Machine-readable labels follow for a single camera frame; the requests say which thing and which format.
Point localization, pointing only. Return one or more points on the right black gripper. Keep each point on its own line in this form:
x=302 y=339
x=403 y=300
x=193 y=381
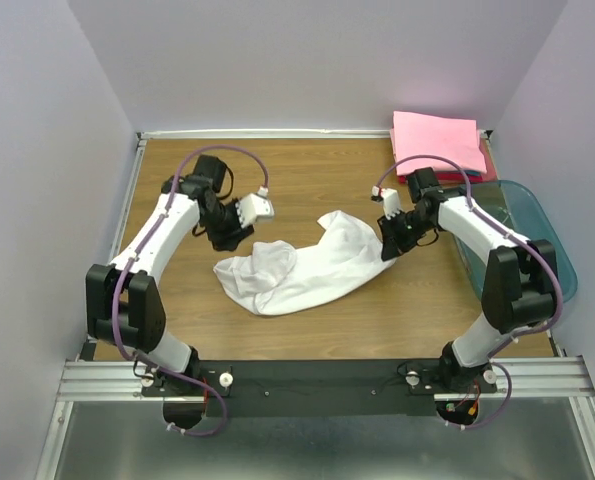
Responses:
x=392 y=244

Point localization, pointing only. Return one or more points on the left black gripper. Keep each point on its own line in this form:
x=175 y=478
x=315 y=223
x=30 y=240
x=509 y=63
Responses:
x=229 y=241

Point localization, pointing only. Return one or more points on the white t shirt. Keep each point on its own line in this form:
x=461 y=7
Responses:
x=277 y=279

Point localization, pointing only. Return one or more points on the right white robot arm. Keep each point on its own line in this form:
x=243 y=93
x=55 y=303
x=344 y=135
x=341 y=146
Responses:
x=521 y=293

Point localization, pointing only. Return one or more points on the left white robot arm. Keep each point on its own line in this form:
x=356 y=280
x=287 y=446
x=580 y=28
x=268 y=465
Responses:
x=123 y=296

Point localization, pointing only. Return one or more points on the folded red t shirt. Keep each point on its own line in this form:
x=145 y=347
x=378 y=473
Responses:
x=451 y=176

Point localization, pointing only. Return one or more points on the folded pink t shirt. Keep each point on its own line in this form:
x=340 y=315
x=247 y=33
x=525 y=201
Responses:
x=455 y=139

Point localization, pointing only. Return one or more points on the teal plastic bin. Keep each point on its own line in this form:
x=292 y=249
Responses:
x=516 y=208

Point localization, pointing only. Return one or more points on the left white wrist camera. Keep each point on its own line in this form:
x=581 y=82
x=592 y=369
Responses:
x=254 y=208

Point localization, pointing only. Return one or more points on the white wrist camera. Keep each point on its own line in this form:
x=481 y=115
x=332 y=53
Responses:
x=389 y=199
x=254 y=208

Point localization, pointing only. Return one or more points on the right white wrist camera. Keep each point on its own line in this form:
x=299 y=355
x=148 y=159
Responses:
x=389 y=199

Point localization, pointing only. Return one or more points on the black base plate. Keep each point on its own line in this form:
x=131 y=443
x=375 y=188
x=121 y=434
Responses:
x=247 y=404

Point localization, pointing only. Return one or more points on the aluminium front rail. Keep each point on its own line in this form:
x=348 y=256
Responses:
x=550 y=377

